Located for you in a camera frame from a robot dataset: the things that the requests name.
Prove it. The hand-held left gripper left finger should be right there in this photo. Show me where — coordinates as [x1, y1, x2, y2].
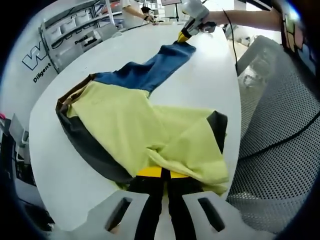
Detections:
[57, 167, 165, 240]

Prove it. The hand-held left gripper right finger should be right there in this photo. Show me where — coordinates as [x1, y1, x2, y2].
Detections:
[166, 170, 276, 240]

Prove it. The yellow blue grey garment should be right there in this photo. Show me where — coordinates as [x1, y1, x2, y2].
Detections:
[55, 41, 230, 197]

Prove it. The white storage bin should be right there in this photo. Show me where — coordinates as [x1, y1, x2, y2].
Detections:
[46, 26, 62, 41]
[61, 17, 77, 34]
[74, 11, 92, 26]

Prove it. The grey metal storage shelf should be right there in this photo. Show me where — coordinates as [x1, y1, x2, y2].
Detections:
[38, 0, 114, 74]

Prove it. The grey mesh office chair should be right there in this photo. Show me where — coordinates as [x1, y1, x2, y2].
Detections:
[226, 34, 320, 234]

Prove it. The black cable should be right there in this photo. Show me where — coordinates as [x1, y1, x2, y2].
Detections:
[221, 8, 240, 67]

